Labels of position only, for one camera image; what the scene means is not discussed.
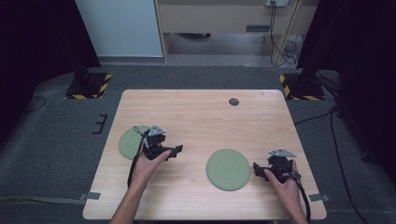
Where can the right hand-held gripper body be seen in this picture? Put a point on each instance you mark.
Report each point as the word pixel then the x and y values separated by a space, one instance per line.
pixel 280 166

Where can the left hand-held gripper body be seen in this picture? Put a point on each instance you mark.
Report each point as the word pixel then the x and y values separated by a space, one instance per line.
pixel 154 143

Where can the green round plate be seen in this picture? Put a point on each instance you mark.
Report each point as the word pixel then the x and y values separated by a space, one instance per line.
pixel 129 143
pixel 228 169

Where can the person's right hand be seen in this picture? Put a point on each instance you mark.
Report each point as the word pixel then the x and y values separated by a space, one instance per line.
pixel 285 189

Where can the person's left hand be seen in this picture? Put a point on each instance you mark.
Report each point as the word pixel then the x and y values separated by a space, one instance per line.
pixel 146 169

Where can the grey tape strip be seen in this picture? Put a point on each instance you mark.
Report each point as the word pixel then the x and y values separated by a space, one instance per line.
pixel 320 197
pixel 91 196

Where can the grey round table grommet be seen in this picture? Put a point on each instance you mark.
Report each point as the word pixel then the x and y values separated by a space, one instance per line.
pixel 233 101

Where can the black yellow-striped stand base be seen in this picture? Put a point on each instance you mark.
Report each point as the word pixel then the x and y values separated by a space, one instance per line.
pixel 88 85
pixel 303 88

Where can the white cabinet panel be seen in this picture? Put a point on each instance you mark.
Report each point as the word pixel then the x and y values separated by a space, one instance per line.
pixel 118 28

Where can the dark curtain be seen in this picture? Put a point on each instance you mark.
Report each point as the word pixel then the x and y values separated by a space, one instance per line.
pixel 358 62
pixel 37 46

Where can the grey power strip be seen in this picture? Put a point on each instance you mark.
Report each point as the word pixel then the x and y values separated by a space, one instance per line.
pixel 276 2

